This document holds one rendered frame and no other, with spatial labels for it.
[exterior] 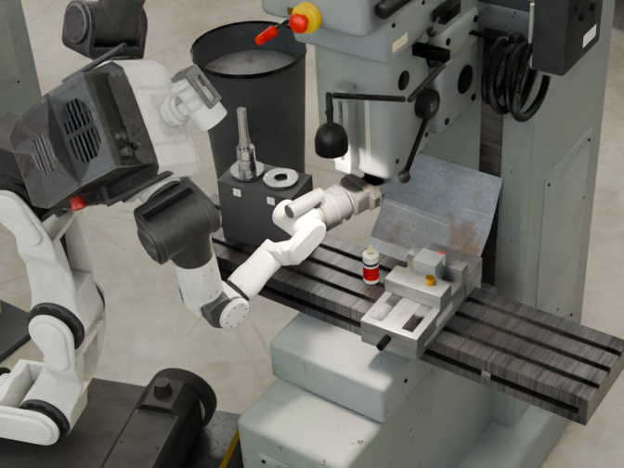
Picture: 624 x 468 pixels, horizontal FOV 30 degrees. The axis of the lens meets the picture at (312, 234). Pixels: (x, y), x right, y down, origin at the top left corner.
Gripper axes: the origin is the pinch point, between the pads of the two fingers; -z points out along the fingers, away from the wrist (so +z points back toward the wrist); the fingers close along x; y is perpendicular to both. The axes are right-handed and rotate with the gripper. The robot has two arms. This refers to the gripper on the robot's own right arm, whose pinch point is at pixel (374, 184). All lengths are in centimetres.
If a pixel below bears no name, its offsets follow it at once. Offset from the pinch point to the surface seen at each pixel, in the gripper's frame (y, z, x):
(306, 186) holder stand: 13.0, -0.3, 26.1
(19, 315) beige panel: 120, 32, 163
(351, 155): -15.4, 11.3, -5.1
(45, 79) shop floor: 123, -73, 324
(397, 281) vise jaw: 19.2, 5.2, -13.1
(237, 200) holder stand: 16.2, 13.7, 37.9
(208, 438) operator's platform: 83, 37, 31
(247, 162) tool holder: 6.8, 9.3, 37.9
